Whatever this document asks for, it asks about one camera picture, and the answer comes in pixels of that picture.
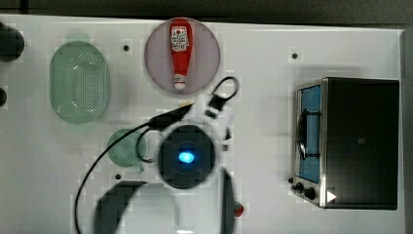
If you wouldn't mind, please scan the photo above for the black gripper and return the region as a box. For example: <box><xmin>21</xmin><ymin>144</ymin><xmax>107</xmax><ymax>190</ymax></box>
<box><xmin>148</xmin><ymin>104</ymin><xmax>192</xmax><ymax>131</ymax></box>

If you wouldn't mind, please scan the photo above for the yellow plush banana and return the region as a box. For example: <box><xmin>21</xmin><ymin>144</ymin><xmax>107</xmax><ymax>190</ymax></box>
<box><xmin>179</xmin><ymin>101</ymin><xmax>193</xmax><ymax>107</ymax></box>

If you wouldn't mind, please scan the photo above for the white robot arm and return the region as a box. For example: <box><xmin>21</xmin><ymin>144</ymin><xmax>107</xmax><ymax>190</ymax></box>
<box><xmin>92</xmin><ymin>103</ymin><xmax>235</xmax><ymax>234</ymax></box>

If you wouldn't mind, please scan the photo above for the green mug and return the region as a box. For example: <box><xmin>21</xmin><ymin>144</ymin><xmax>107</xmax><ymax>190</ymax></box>
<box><xmin>108</xmin><ymin>131</ymin><xmax>147</xmax><ymax>173</ymax></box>

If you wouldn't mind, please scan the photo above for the grey round plate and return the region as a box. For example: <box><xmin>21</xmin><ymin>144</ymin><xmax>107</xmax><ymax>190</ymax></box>
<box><xmin>144</xmin><ymin>18</ymin><xmax>221</xmax><ymax>95</ymax></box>

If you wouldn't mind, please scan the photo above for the red plush ketchup bottle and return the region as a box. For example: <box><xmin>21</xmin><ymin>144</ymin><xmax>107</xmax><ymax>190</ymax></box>
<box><xmin>169</xmin><ymin>19</ymin><xmax>193</xmax><ymax>91</ymax></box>

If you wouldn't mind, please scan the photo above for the green perforated colander basket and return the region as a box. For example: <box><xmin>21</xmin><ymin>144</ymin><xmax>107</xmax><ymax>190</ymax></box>
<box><xmin>50</xmin><ymin>41</ymin><xmax>110</xmax><ymax>124</ymax></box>

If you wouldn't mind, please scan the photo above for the dark red plush strawberry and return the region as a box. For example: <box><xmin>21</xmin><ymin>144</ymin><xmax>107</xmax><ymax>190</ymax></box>
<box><xmin>234</xmin><ymin>203</ymin><xmax>244</xmax><ymax>217</ymax></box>

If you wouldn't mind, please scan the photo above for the small black cylinder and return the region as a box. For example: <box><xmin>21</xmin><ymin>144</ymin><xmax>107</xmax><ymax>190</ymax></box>
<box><xmin>0</xmin><ymin>88</ymin><xmax>7</xmax><ymax>106</ymax></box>

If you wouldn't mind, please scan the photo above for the large black cylinder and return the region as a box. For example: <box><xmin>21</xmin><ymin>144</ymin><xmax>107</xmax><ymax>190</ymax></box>
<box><xmin>0</xmin><ymin>22</ymin><xmax>25</xmax><ymax>62</ymax></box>

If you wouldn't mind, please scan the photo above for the silver black toaster oven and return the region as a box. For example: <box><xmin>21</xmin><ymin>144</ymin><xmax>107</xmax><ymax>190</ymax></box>
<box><xmin>288</xmin><ymin>77</ymin><xmax>400</xmax><ymax>211</ymax></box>

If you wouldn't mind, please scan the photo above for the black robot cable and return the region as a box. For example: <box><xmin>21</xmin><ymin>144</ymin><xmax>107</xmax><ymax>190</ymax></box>
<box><xmin>73</xmin><ymin>120</ymin><xmax>157</xmax><ymax>234</ymax></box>

